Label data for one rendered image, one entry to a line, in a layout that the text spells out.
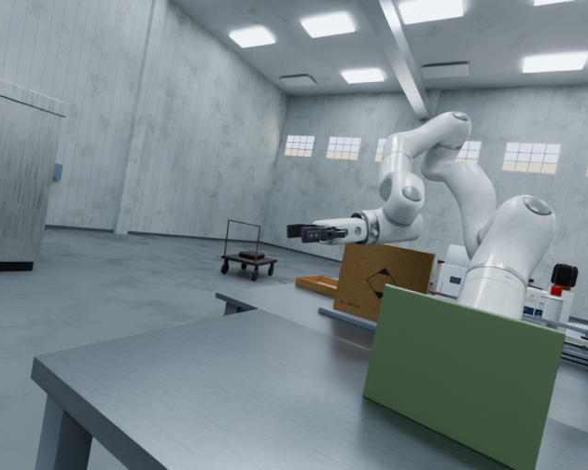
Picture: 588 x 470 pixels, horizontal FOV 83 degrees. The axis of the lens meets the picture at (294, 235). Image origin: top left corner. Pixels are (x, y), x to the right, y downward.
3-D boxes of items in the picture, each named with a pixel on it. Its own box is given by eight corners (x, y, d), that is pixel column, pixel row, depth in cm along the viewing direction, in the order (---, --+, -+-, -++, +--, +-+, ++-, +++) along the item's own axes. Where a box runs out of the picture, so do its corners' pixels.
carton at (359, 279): (422, 320, 131) (436, 253, 130) (417, 334, 109) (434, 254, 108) (349, 299, 143) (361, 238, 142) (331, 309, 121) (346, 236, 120)
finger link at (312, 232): (336, 241, 69) (306, 244, 67) (329, 240, 72) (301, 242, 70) (336, 227, 69) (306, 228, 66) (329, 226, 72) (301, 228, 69)
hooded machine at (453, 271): (465, 318, 601) (480, 249, 596) (431, 309, 630) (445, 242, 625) (467, 313, 657) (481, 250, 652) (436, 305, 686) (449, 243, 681)
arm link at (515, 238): (505, 314, 76) (519, 250, 90) (563, 269, 62) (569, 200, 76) (454, 287, 79) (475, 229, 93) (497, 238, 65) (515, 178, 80)
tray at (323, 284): (369, 297, 171) (371, 289, 171) (351, 302, 149) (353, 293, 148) (318, 282, 186) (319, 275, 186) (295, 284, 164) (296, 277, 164)
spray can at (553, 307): (553, 341, 124) (565, 287, 123) (554, 344, 119) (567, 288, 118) (536, 337, 126) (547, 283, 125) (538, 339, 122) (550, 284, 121)
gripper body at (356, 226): (373, 246, 75) (329, 251, 71) (351, 241, 85) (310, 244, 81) (373, 213, 74) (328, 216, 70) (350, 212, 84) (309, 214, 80)
